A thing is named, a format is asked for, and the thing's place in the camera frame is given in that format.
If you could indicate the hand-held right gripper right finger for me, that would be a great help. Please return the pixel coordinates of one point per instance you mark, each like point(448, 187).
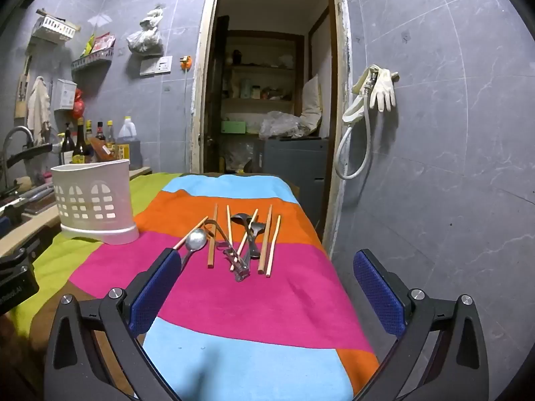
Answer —
point(378, 296)

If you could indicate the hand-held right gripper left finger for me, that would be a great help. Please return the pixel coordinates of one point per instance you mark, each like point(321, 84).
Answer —
point(154, 292)

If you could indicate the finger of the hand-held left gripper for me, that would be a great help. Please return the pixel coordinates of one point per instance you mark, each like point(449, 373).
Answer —
point(4, 222)

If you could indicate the shiny silver spoon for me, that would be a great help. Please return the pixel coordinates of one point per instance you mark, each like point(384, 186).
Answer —
point(195, 240)

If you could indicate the light wooden chopstick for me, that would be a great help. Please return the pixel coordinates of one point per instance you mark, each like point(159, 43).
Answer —
point(202, 222)
point(229, 221)
point(243, 240)
point(273, 245)

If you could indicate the white plastic utensil holder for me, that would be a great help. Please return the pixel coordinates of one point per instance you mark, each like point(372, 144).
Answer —
point(96, 188)

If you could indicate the dark metal spoon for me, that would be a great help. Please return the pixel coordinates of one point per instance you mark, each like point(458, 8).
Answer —
point(240, 218)

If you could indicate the metal fork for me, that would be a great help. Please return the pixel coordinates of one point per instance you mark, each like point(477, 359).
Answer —
point(258, 228)

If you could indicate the tan loofah scrubber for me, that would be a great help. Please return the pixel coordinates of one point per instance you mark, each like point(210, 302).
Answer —
point(21, 183)

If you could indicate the metal faucet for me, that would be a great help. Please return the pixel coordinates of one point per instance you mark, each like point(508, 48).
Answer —
point(16, 131)

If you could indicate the dark pump bottle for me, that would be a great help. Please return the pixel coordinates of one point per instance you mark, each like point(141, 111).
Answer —
point(67, 148)

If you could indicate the striped colourful cloth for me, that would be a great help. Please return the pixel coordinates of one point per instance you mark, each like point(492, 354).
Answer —
point(271, 300)

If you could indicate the yellow label soy bottle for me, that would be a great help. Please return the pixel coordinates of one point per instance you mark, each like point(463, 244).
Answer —
point(80, 144)

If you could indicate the hanging beige towel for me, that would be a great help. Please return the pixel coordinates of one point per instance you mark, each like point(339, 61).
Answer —
point(37, 106)

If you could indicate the yellow cap dark bottle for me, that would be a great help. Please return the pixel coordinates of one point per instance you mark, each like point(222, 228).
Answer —
point(89, 130)

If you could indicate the wooden knife holder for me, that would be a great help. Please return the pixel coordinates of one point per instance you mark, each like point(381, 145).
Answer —
point(21, 96)

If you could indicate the dark sauce bottle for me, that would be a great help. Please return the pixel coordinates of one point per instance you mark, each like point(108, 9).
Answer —
point(100, 132)

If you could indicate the yellow cap clear bottle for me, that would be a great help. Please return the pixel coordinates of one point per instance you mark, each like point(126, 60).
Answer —
point(110, 132)

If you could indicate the red plastic bag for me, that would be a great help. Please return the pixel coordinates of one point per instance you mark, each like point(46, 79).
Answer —
point(78, 104)

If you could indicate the yellow cap oil jug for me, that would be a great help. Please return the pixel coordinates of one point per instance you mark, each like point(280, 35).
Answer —
point(129, 142)

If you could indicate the grey cabinet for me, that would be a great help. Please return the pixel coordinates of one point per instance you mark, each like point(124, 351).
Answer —
point(292, 163)

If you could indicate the green box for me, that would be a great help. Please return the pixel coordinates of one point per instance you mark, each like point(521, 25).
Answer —
point(233, 127)

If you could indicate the white rubber glove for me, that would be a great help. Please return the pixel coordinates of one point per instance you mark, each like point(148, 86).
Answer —
point(359, 102)
point(382, 90)

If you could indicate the green yellow packet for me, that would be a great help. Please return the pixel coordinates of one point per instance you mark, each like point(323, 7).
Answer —
point(87, 45)

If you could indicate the crumpled clear plastic bag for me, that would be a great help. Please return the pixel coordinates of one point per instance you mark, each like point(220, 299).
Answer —
point(280, 125)

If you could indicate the red white packet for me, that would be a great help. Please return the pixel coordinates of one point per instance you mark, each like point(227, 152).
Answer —
point(103, 42)

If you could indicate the white pillow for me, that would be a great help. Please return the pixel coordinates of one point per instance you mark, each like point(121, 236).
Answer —
point(311, 100)

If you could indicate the hanging clear plastic bag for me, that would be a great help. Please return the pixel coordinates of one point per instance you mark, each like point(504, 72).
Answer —
point(144, 37)

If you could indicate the orange plug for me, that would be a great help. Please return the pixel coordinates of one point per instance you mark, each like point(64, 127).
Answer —
point(187, 62)

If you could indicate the wooden shelf unit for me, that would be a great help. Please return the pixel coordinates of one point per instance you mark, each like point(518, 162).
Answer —
point(259, 68)

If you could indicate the white wall box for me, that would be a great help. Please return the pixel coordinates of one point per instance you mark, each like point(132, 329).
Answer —
point(65, 94)

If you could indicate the grey wall rack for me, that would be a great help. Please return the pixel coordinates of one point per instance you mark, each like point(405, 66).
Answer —
point(92, 62)

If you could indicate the white wall basket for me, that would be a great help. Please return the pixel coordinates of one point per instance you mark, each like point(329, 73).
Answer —
point(52, 28)

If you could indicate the white wall socket panel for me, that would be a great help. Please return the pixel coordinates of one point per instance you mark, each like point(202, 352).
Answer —
point(155, 66)

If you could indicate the worn white door frame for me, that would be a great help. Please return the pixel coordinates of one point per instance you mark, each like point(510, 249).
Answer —
point(343, 50)

